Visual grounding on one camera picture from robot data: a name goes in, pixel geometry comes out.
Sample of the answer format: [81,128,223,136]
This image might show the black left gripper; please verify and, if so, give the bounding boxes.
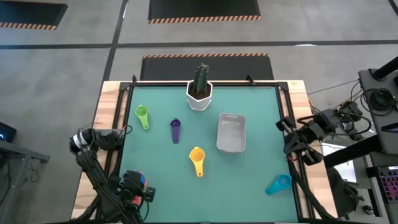
[118,169,157,216]

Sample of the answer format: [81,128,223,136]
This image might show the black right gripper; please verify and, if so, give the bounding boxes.
[275,116,325,166]

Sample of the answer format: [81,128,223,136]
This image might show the cyan measuring cup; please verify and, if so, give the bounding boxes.
[264,174,292,196]

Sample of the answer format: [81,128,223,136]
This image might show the purple measuring cup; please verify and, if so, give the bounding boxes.
[169,118,182,144]

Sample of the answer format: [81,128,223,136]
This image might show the yellow measuring cup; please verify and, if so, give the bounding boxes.
[188,146,206,178]

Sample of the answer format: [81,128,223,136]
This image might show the green measuring cup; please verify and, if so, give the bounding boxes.
[134,105,150,130]

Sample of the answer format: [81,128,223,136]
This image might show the black backpack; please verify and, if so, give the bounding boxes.
[326,166,364,219]

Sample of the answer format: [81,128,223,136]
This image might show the teal table mat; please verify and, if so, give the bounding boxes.
[111,85,299,223]

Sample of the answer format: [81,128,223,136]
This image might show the grey equipment cart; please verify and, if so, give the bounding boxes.
[358,55,398,156]

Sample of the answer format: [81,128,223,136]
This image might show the black floor mat striped edge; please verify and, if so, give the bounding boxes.
[140,53,275,82]
[0,0,68,31]
[148,0,262,25]

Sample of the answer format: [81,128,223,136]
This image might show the white hexagonal plant pot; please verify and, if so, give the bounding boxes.
[185,80,213,111]

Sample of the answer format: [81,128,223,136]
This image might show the backlit computer keyboard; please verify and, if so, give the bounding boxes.
[381,167,398,205]

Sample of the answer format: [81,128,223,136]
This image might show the green cactus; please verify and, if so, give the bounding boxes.
[193,63,210,96]

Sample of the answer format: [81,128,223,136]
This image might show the grey side desk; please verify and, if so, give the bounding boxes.
[0,139,50,224]

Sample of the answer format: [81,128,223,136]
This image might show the black electronic device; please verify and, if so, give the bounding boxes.
[0,121,17,143]

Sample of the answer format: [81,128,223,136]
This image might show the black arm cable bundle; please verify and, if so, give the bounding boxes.
[287,157,336,223]

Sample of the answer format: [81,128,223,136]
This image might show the black metal table frame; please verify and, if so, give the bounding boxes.
[93,74,313,223]

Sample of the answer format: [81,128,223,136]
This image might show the coiled black cable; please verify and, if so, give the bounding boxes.
[362,88,398,113]

